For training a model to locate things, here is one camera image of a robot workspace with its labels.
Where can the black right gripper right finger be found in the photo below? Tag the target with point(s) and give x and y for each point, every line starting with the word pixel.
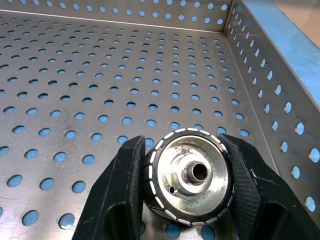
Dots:
pixel 260 200

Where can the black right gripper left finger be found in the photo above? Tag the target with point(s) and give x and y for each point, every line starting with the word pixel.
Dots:
pixel 117 195

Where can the ribbed metal roller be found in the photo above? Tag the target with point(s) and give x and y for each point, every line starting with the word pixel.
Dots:
pixel 192 175

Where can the perforated steel tray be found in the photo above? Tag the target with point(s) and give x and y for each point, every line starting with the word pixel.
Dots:
pixel 100 62

